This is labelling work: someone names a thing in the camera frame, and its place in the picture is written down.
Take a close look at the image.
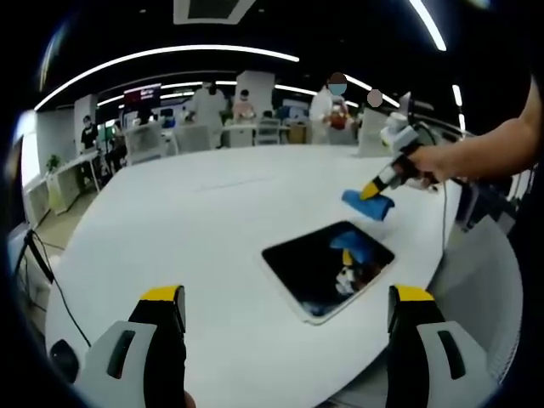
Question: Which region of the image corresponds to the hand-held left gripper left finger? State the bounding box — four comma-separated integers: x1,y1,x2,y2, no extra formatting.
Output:
74,284,188,408

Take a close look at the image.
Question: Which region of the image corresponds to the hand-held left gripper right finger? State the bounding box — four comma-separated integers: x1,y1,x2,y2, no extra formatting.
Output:
386,283,502,408

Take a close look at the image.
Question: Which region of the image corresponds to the blue cleaning cloth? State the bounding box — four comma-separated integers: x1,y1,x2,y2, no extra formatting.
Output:
341,189,395,223

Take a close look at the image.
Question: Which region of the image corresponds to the person's right hand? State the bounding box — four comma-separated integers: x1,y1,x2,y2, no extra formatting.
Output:
408,145,452,187

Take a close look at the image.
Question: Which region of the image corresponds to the black round table grommet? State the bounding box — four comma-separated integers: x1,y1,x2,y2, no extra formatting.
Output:
48,338,80,382

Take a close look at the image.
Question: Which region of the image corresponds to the grey mesh office chair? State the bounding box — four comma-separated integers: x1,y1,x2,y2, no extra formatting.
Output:
428,216,524,383

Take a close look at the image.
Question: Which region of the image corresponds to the straight ceiling light strip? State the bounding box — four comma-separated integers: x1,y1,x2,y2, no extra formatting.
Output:
410,0,447,52

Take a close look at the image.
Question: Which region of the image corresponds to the grey slatted chair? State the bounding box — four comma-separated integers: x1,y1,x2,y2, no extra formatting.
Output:
257,117,281,145

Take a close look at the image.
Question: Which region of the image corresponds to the white side desk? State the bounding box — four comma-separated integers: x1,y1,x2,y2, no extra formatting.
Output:
44,152,103,213

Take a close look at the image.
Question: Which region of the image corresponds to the ceiling air vent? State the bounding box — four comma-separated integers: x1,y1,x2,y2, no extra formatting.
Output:
173,0,256,26

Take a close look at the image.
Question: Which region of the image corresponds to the white mesh chair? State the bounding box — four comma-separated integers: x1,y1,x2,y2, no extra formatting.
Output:
125,123,165,165

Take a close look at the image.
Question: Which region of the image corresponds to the long curved ceiling light strip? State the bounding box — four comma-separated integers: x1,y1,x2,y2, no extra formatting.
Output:
33,44,300,111

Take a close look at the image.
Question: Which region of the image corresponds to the red wall screen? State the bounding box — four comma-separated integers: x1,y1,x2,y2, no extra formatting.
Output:
122,83,162,107

